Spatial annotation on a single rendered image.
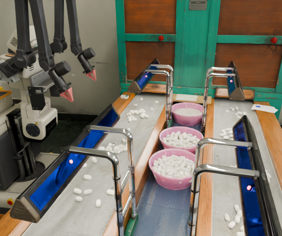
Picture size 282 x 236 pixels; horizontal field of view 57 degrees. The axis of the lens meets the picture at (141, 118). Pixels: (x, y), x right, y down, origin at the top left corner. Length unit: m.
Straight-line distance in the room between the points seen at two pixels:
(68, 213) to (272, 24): 1.82
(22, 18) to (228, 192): 1.32
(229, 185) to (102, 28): 2.42
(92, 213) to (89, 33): 2.47
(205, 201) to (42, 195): 0.68
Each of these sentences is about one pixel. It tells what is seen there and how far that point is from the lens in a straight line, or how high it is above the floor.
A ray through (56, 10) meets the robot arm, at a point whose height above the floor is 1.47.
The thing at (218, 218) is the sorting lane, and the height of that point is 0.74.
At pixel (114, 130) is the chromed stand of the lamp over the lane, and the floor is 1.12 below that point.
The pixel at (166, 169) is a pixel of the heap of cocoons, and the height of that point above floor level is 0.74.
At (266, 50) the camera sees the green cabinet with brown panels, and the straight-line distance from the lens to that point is 2.21.
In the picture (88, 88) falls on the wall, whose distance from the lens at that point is 3.45.
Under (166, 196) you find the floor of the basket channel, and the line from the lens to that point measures 1.29.
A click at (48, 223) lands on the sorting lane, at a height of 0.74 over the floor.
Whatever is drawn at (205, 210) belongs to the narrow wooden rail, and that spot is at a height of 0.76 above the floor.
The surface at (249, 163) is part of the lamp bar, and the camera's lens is 0.82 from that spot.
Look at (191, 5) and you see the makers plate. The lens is 2.15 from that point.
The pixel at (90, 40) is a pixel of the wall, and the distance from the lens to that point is 3.29.
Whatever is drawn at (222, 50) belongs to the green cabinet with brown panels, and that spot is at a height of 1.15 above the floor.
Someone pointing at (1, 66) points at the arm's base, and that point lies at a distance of 1.67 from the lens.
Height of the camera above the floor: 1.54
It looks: 25 degrees down
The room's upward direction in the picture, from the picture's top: 1 degrees counter-clockwise
